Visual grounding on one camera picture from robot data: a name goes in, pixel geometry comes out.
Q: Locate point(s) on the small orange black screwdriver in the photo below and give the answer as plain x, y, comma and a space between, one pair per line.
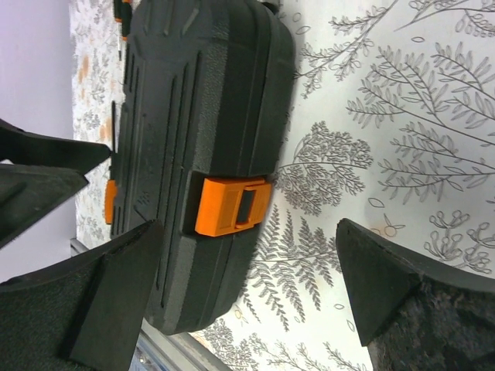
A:
117, 10

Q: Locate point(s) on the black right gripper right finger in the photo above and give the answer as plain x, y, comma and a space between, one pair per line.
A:
412, 312

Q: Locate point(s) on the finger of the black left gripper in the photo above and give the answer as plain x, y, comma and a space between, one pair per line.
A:
28, 193
27, 148

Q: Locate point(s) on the black plastic tool case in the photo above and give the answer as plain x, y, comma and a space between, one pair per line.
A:
207, 89

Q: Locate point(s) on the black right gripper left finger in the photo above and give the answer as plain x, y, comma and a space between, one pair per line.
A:
39, 309

